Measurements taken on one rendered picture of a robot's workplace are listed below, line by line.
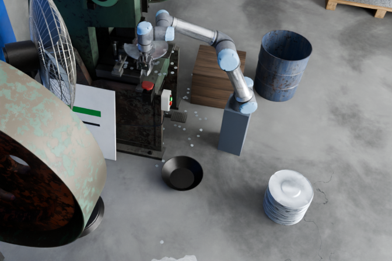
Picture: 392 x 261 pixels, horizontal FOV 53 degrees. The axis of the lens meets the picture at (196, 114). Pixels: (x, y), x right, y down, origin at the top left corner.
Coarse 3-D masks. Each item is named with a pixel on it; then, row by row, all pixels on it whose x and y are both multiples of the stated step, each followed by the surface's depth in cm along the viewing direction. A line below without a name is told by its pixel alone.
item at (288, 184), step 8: (272, 176) 263; (280, 176) 263; (288, 176) 264; (296, 176) 264; (272, 184) 259; (280, 184) 259; (288, 184) 259; (296, 184) 259; (304, 184) 260; (272, 192) 254; (280, 192) 255; (288, 192) 254; (296, 192) 255; (304, 192) 256; (312, 192) 256; (280, 200) 251; (288, 200) 251; (296, 200) 251; (296, 208) 248
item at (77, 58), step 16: (64, 48) 240; (80, 64) 249; (80, 80) 258; (96, 80) 261; (128, 96) 260; (160, 96) 253; (128, 112) 272; (144, 112) 269; (160, 112) 265; (128, 128) 285; (144, 128) 281; (160, 128) 276; (128, 144) 298; (144, 144) 294; (160, 144) 290
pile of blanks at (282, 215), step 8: (264, 200) 268; (272, 200) 254; (264, 208) 269; (272, 208) 258; (280, 208) 252; (288, 208) 248; (304, 208) 251; (272, 216) 263; (280, 216) 258; (288, 216) 255; (296, 216) 257; (288, 224) 263
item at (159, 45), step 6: (156, 42) 264; (162, 42) 265; (126, 48) 257; (132, 48) 258; (156, 48) 259; (162, 48) 260; (132, 54) 254; (138, 54) 254; (150, 54) 255; (156, 54) 255; (162, 54) 256
